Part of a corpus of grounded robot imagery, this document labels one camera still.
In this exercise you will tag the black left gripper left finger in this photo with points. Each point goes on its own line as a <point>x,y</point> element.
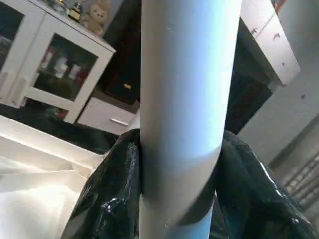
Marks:
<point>107,199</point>

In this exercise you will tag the white plastic table leg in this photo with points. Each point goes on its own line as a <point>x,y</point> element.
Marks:
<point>187,99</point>

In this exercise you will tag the white plastic table top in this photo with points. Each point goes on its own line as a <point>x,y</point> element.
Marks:
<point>37,186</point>

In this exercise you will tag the black TV stand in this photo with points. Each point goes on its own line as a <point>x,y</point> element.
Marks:
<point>249,104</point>

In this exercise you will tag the gold trophy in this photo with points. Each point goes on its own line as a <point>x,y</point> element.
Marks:
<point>74,11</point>

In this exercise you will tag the white drawer unit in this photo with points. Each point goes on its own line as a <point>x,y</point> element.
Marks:
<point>107,114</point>

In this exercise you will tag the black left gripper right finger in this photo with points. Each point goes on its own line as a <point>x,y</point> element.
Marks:
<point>254,204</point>

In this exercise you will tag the beige plush bear toy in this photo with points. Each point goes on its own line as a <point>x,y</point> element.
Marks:
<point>97,15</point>

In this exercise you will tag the black box with orange label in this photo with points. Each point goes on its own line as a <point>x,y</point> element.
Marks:
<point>122,74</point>

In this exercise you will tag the white glass-door cabinet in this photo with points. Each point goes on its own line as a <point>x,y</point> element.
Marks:
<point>32,82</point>

